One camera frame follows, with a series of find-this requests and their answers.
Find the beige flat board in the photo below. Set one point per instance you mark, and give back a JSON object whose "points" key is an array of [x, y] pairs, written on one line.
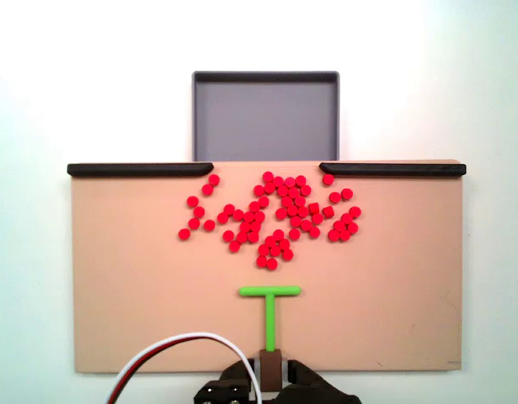
{"points": [[368, 294]]}

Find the red cylindrical granule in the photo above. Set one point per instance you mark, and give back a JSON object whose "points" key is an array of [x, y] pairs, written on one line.
{"points": [[313, 208], [287, 254], [234, 246], [254, 226], [259, 216], [282, 191], [333, 235], [245, 227], [346, 218], [299, 201], [249, 217], [214, 179], [354, 211], [275, 251], [265, 250], [317, 218], [183, 234], [294, 192], [253, 236], [284, 243], [305, 190], [199, 211], [269, 241], [292, 210], [346, 193], [278, 181], [306, 225], [238, 215], [328, 210], [302, 211], [300, 181], [281, 213], [262, 261], [268, 176], [314, 232], [259, 190], [241, 237], [269, 187], [228, 235], [289, 182], [286, 201], [193, 223], [295, 221], [192, 201], [328, 179], [294, 234], [263, 201], [344, 235], [338, 226], [353, 227], [254, 206], [209, 225], [271, 264], [229, 209], [278, 234], [334, 197], [222, 217], [207, 189]]}

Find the grey shallow tray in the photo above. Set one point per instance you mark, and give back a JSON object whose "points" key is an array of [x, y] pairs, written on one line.
{"points": [[265, 118]]}

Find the green T-shaped pusher tool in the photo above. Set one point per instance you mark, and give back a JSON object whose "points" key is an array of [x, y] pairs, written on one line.
{"points": [[270, 320]]}

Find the black board rail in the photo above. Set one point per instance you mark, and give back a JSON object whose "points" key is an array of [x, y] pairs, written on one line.
{"points": [[393, 169], [136, 169]]}

